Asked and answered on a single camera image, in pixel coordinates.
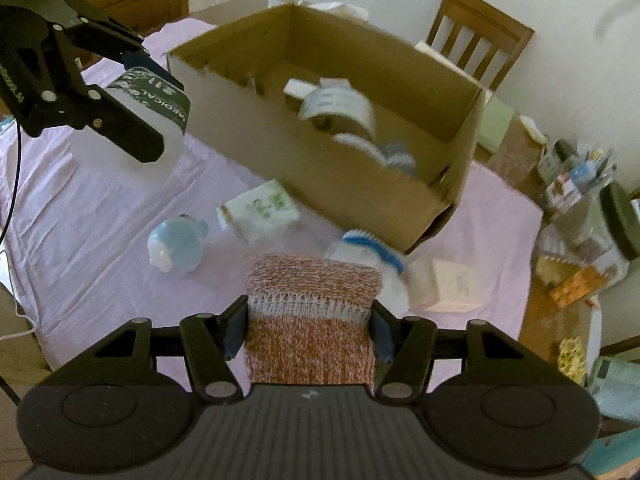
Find black cable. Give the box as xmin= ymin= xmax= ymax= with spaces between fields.
xmin=0 ymin=110 xmax=23 ymax=246

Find small cream box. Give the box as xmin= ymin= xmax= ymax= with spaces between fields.
xmin=407 ymin=258 xmax=485 ymax=313

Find gold ornament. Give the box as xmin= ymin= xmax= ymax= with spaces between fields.
xmin=557 ymin=337 xmax=586 ymax=386

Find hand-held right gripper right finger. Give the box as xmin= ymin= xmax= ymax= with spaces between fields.
xmin=369 ymin=300 xmax=528 ymax=406

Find blue piggy bank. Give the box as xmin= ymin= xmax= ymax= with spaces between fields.
xmin=147 ymin=216 xmax=210 ymax=275

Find white green book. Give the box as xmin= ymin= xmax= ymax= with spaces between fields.
xmin=475 ymin=95 xmax=548 ymax=161

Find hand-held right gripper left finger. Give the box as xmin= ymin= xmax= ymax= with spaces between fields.
xmin=92 ymin=296 xmax=249 ymax=405

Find clear pen holder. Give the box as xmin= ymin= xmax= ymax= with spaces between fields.
xmin=570 ymin=140 xmax=618 ymax=193

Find orange blister pack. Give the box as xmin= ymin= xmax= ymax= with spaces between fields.
xmin=550 ymin=266 xmax=626 ymax=307

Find dark lid labelled jar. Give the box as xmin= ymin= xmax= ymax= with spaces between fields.
xmin=539 ymin=139 xmax=576 ymax=181

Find teal packets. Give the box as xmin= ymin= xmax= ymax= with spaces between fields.
xmin=587 ymin=355 xmax=640 ymax=416

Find green white carton box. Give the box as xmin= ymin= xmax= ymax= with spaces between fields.
xmin=216 ymin=180 xmax=301 ymax=245

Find brown cardboard box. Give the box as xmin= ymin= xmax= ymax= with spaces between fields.
xmin=166 ymin=2 xmax=486 ymax=256

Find blue grey knitted sock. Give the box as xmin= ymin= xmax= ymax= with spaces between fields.
xmin=378 ymin=142 xmax=418 ymax=177

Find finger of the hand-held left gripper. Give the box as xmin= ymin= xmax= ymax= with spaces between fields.
xmin=27 ymin=86 xmax=166 ymax=163
xmin=50 ymin=0 xmax=185 ymax=92

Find pink tablecloth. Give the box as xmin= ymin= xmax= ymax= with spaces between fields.
xmin=0 ymin=17 xmax=545 ymax=396

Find white sock with blue stripe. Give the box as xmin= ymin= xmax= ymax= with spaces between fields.
xmin=324 ymin=229 xmax=411 ymax=311

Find white cable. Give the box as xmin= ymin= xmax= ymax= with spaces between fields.
xmin=0 ymin=250 xmax=38 ymax=341

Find translucent plastic medical container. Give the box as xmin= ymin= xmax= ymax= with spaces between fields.
xmin=70 ymin=66 xmax=190 ymax=181

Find large black lid glass jar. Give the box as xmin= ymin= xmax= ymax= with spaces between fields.
xmin=542 ymin=180 xmax=640 ymax=281

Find clear tape roll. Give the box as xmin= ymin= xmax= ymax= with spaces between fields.
xmin=299 ymin=86 xmax=377 ymax=137

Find pink knitted sock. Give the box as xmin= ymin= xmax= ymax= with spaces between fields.
xmin=245 ymin=254 xmax=385 ymax=386

